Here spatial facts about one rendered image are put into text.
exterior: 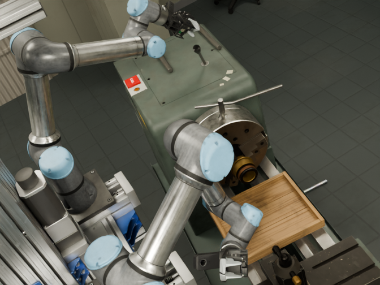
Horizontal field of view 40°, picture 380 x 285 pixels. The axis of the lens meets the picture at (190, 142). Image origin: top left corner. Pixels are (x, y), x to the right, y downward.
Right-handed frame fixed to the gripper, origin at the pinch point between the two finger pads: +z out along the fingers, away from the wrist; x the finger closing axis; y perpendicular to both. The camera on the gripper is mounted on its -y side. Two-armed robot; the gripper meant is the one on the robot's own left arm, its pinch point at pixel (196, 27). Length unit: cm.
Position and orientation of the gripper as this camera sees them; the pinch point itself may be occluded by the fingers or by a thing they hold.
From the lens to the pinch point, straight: 220.8
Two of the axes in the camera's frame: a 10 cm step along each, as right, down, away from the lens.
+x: 6.0, -6.4, -4.8
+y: 4.0, 7.6, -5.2
